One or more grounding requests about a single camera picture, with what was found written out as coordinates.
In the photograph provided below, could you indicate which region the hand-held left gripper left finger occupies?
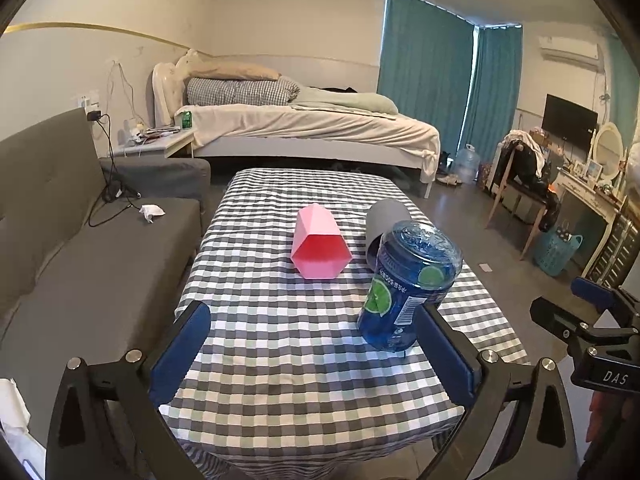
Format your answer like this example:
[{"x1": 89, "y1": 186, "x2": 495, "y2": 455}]
[{"x1": 45, "y1": 301, "x2": 251, "y2": 480}]

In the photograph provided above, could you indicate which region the large water jug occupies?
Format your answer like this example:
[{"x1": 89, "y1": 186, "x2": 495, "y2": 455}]
[{"x1": 456, "y1": 144, "x2": 481, "y2": 185}]

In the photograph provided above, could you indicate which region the white air conditioner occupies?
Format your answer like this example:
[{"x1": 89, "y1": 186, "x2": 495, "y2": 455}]
[{"x1": 537, "y1": 35, "x2": 603, "y2": 72}]

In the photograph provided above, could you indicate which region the white plastic bag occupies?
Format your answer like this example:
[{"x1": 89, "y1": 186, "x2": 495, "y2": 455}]
[{"x1": 0, "y1": 377, "x2": 48, "y2": 480}]

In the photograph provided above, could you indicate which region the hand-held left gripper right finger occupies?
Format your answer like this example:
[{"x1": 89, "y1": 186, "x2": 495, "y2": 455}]
[{"x1": 415, "y1": 304, "x2": 586, "y2": 480}]

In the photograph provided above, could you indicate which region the blue transparent plastic bottle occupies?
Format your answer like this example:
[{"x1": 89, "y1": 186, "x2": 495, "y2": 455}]
[{"x1": 357, "y1": 220, "x2": 464, "y2": 353}]

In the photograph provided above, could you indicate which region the oval white mirror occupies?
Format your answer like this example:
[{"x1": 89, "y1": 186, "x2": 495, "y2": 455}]
[{"x1": 590, "y1": 121, "x2": 626, "y2": 181}]

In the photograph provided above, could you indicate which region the wooden chair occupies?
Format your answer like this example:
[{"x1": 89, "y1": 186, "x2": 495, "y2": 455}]
[{"x1": 486, "y1": 132, "x2": 563, "y2": 261}]

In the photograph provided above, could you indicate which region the beige pillow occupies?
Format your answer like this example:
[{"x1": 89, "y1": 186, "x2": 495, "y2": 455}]
[{"x1": 175, "y1": 49, "x2": 281, "y2": 82}]

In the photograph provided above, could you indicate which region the dark drawer cabinet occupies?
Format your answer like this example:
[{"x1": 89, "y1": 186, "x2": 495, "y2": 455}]
[{"x1": 592, "y1": 205, "x2": 640, "y2": 286}]

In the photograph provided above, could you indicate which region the grey cup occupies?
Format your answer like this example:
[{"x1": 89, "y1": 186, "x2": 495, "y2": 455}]
[{"x1": 365, "y1": 199, "x2": 413, "y2": 267}]

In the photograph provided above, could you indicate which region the grey fabric sofa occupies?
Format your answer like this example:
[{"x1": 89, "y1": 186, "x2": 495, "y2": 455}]
[{"x1": 0, "y1": 107, "x2": 212, "y2": 421}]

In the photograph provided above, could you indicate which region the black charger cable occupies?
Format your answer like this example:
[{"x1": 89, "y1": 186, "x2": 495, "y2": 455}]
[{"x1": 86, "y1": 110, "x2": 144, "y2": 228}]

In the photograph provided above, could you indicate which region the wide teal curtain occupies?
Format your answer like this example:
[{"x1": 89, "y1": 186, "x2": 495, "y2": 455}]
[{"x1": 376, "y1": 0, "x2": 476, "y2": 153}]

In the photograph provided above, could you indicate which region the checkered tablecloth table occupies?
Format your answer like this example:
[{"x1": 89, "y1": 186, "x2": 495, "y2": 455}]
[{"x1": 159, "y1": 167, "x2": 532, "y2": 480}]

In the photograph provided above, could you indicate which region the white bedside table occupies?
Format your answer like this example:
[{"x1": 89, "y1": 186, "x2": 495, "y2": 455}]
[{"x1": 111, "y1": 127, "x2": 197, "y2": 161}]

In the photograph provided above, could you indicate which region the white garment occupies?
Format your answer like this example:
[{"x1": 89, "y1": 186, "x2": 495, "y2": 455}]
[{"x1": 501, "y1": 129, "x2": 547, "y2": 168}]

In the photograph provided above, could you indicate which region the pale green blanket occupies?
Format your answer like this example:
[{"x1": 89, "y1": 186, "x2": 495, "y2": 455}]
[{"x1": 290, "y1": 86, "x2": 399, "y2": 118}]

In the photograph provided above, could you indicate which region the black jacket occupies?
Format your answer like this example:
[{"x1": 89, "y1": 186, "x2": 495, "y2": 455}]
[{"x1": 509, "y1": 144, "x2": 564, "y2": 233}]

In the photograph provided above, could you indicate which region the white bed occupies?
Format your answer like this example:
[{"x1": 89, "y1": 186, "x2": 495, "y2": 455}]
[{"x1": 152, "y1": 50, "x2": 441, "y2": 198}]

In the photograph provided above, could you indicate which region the blue laundry basket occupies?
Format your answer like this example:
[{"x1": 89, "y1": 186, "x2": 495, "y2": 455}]
[{"x1": 532, "y1": 230, "x2": 584, "y2": 277}]

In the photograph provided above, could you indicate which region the narrow teal curtain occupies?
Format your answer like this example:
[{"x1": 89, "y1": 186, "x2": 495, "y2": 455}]
[{"x1": 462, "y1": 25, "x2": 523, "y2": 161}]

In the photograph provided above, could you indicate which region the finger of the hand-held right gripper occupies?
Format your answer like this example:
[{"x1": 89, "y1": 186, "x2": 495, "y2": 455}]
[
  {"x1": 571, "y1": 276, "x2": 640, "y2": 328},
  {"x1": 530, "y1": 296, "x2": 640, "y2": 356}
]

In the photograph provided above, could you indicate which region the black television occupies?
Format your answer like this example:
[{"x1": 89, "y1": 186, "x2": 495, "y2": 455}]
[{"x1": 542, "y1": 94, "x2": 599, "y2": 153}]

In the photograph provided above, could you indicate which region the pink faceted cup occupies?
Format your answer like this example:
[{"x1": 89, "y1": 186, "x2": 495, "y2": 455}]
[{"x1": 291, "y1": 203, "x2": 354, "y2": 280}]

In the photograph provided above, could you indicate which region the white wall cable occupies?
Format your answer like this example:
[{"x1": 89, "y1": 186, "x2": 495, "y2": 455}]
[{"x1": 106, "y1": 59, "x2": 147, "y2": 147}]

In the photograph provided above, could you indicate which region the white dressing table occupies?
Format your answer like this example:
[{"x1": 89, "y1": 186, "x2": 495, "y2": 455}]
[{"x1": 555, "y1": 167, "x2": 626, "y2": 281}]

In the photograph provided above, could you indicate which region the checked folded quilt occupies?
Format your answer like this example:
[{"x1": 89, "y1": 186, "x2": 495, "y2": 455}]
[{"x1": 186, "y1": 76, "x2": 301, "y2": 107}]

